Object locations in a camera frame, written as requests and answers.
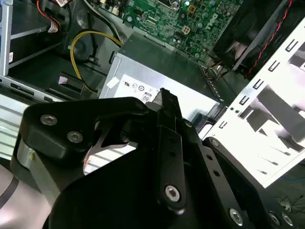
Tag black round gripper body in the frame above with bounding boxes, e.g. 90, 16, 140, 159
47, 147, 229, 229

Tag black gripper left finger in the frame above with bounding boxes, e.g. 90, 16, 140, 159
10, 87, 188, 213

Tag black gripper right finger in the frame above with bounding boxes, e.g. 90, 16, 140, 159
170, 90, 298, 229

